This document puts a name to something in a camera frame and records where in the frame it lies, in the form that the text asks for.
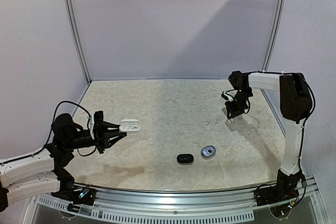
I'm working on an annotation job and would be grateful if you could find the purple earbud charging case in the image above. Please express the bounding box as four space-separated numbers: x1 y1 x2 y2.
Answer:
201 145 216 159

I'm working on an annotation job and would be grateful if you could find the aluminium frame post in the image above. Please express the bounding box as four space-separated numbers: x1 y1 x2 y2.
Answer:
65 0 92 85
261 0 285 70

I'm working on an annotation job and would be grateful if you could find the left aluminium frame post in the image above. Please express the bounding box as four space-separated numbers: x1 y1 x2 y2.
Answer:
65 0 92 85

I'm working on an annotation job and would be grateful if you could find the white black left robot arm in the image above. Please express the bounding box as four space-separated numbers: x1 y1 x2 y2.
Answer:
1 111 127 211

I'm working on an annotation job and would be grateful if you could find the white earbud charging case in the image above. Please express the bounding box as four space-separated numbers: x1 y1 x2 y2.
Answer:
119 119 140 133

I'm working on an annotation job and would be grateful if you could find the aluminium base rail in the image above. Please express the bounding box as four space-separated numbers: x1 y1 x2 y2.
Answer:
22 177 328 223

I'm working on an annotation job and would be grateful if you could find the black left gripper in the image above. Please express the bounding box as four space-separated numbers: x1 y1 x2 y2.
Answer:
65 121 127 154

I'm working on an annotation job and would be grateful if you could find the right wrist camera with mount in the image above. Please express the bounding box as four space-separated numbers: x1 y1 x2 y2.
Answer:
221 91 234 101

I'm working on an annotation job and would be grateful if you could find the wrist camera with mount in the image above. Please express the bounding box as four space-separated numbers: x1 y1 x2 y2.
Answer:
221 91 234 101
88 111 103 140

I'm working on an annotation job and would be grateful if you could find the right aluminium frame post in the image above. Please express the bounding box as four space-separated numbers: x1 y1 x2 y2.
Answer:
261 0 285 70

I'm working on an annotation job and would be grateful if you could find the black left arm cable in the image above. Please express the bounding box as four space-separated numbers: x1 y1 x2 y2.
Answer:
41 100 97 156

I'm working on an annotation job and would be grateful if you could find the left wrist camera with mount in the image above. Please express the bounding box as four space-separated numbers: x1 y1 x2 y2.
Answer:
88 111 103 140

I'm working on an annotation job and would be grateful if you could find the black earbud charging case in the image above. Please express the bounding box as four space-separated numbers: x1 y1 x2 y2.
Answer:
176 154 194 165

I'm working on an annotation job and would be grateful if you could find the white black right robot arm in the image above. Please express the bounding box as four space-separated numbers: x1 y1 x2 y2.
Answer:
221 71 316 209

